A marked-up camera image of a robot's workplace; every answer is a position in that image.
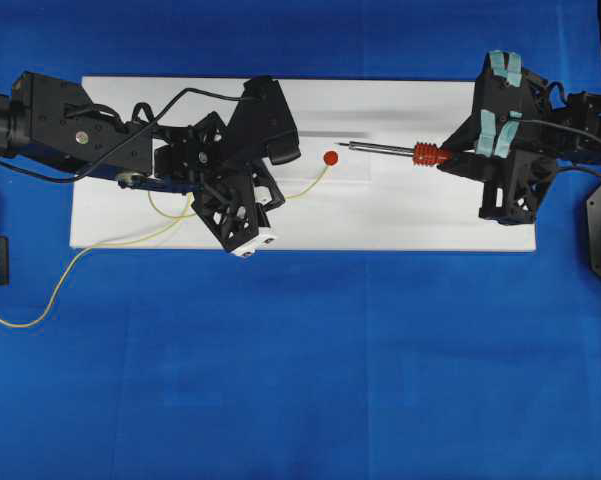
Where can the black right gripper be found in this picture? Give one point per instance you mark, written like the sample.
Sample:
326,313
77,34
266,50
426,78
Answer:
488,147

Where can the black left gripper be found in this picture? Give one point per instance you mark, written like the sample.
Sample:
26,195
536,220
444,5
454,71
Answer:
211,159

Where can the red handled soldering iron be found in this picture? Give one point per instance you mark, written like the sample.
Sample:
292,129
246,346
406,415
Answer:
423,154

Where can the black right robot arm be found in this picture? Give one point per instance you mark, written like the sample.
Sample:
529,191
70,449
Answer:
564,126

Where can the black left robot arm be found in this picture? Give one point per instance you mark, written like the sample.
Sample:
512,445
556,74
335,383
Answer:
55,123

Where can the right red dot mark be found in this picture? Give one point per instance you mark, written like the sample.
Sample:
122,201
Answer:
330,158

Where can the small raised white board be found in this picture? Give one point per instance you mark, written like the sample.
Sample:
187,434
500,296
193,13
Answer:
352,166

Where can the large white foam board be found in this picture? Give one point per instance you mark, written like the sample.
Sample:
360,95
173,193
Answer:
402,208

